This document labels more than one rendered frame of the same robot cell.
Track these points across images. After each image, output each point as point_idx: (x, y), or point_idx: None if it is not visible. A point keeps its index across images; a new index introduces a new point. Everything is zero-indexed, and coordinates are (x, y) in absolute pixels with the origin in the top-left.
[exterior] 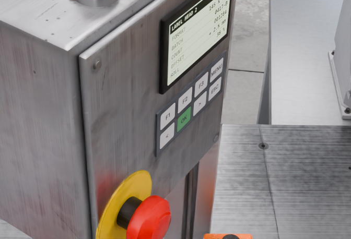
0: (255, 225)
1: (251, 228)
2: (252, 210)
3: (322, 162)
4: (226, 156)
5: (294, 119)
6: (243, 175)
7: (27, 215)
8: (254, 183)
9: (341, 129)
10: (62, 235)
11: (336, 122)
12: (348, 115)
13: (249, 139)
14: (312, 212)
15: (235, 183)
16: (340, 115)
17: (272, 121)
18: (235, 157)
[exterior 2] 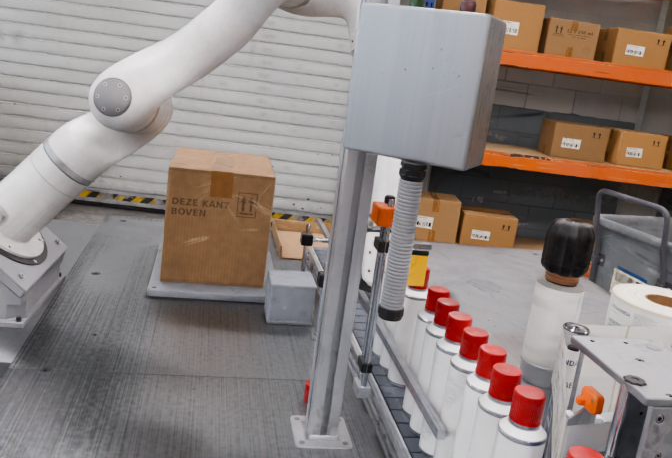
0: (157, 384)
1: (161, 386)
2: (138, 384)
3: (82, 345)
4: (53, 391)
5: (9, 350)
6: (86, 384)
7: (477, 146)
8: (101, 380)
9: (37, 330)
10: (483, 143)
11: (25, 331)
12: (23, 321)
13: (30, 376)
14: (146, 357)
15: (97, 389)
16: (16, 328)
17: (7, 361)
18: (57, 386)
